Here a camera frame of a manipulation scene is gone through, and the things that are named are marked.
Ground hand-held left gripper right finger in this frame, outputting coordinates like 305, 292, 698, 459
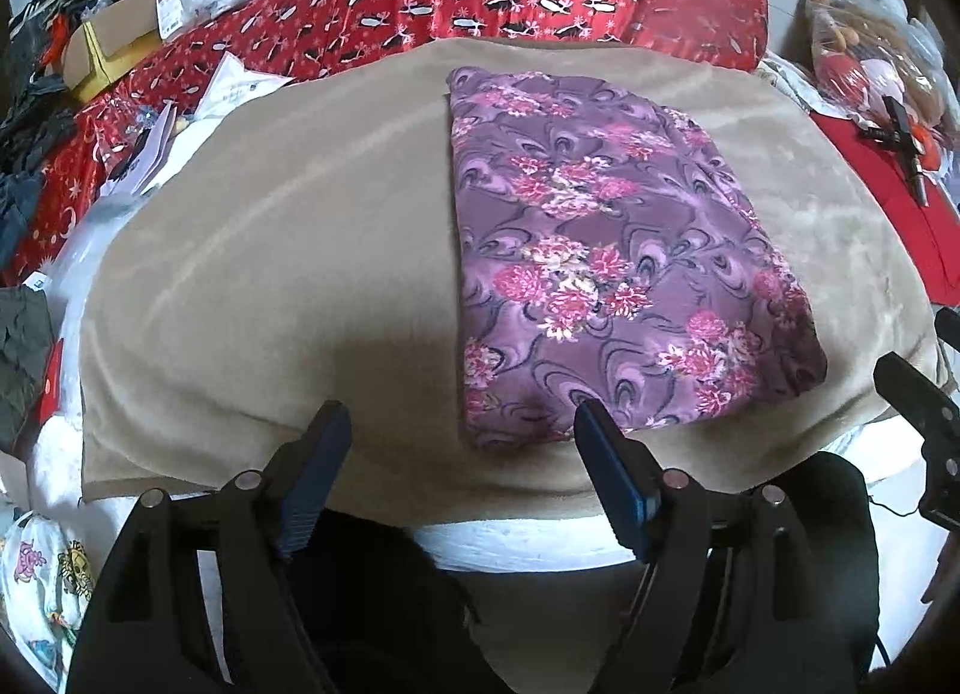
574, 398, 850, 694

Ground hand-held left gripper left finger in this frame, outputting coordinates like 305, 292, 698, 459
67, 400, 353, 694

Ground purple floral garment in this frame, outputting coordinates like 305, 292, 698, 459
446, 66, 828, 451

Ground pile of dark clothes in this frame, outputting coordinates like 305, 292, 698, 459
0, 0, 80, 269

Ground plain red cloth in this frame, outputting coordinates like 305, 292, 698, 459
812, 107, 960, 307

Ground beige fleece blanket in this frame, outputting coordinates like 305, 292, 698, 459
79, 38, 944, 526

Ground person's black pants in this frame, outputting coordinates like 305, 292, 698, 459
285, 450, 880, 694

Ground black tool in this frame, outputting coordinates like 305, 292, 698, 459
857, 94, 940, 205

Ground clear bag of toys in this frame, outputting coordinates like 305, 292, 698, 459
805, 0, 960, 166

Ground white cartoon printed cloth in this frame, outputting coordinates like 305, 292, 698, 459
0, 509, 100, 689

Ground grey cloth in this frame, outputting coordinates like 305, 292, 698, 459
0, 285, 59, 453

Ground white paper sheets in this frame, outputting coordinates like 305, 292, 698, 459
97, 53, 295, 196

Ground cardboard box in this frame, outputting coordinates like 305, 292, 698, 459
60, 0, 171, 89

